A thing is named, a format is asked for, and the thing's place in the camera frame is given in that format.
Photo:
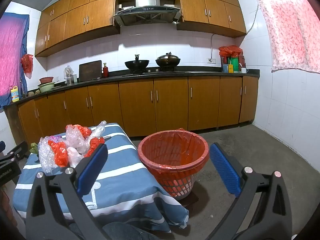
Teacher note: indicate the red bag over groceries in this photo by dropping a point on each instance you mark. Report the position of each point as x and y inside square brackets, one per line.
[230, 50]

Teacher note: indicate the black kitchen countertop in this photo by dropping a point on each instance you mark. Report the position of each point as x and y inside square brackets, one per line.
[200, 73]

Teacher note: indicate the white mug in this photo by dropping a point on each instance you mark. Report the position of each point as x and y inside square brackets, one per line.
[243, 70]

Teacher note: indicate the wooden base cabinets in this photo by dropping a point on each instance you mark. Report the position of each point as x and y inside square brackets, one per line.
[170, 102]

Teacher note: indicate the black wok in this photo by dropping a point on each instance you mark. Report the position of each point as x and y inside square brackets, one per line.
[137, 64]

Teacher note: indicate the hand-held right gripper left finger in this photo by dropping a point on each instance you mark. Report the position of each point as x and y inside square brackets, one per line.
[91, 170]

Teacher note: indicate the purple plastic bag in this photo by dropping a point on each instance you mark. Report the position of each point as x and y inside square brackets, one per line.
[55, 138]

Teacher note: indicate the hanging red plastic bag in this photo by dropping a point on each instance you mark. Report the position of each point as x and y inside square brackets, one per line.
[27, 65]

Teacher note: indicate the red plastic basin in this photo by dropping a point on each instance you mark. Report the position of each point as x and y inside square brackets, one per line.
[46, 80]

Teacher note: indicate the red plastic bag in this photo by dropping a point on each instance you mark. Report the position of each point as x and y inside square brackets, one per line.
[60, 153]
[83, 130]
[94, 145]
[27, 65]

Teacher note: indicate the large bubble wrap sheet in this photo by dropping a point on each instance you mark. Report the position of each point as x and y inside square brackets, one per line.
[46, 157]

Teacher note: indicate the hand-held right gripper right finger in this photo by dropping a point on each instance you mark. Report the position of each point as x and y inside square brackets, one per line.
[225, 170]

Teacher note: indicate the yellow detergent bottle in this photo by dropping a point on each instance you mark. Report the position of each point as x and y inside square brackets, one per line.
[15, 95]

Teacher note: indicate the white wall socket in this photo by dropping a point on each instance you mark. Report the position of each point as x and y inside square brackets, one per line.
[211, 60]

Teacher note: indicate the red bottle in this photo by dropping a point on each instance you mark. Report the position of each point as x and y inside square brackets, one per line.
[105, 72]

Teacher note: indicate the dark wooden cutting board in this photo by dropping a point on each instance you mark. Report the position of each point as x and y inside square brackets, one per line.
[90, 71]

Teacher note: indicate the gas hob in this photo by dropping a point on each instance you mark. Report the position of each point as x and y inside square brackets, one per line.
[155, 72]

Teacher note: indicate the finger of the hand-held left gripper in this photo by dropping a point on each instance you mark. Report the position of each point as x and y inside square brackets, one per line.
[17, 150]

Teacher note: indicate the green plastic bag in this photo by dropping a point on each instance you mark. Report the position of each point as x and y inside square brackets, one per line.
[34, 148]

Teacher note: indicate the steel range hood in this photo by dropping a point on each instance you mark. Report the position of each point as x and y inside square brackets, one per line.
[147, 10]

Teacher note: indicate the small bubble wrap piece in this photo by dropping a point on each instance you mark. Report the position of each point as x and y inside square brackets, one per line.
[75, 141]

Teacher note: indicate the blue box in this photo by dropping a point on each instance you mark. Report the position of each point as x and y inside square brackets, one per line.
[225, 68]

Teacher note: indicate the lidded wok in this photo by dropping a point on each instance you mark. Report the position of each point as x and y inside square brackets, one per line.
[168, 61]

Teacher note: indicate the wooden wall cabinet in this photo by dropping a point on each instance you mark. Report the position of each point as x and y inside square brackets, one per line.
[75, 17]
[212, 7]

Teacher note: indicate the small white plastic bag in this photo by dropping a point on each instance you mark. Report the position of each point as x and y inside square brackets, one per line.
[74, 157]

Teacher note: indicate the pink floral curtain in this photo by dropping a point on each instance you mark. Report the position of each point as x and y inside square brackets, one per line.
[290, 27]

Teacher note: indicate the yellow box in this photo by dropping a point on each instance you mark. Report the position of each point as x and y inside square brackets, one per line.
[230, 69]

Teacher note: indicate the blue white striped cloth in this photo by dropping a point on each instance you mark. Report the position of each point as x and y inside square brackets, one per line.
[120, 175]

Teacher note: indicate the small glass container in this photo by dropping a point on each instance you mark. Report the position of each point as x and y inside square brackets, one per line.
[75, 78]

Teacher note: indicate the pink and blue curtain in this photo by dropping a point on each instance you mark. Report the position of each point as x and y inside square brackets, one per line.
[12, 60]

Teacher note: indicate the dark red packet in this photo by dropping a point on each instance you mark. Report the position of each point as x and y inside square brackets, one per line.
[241, 61]

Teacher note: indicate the red plastic wastebasket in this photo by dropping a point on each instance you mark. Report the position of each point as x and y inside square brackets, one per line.
[180, 182]

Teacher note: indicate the green plastic basin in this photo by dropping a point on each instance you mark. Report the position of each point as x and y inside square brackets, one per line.
[46, 87]

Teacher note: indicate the green box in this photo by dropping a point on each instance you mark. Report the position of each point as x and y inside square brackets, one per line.
[234, 65]

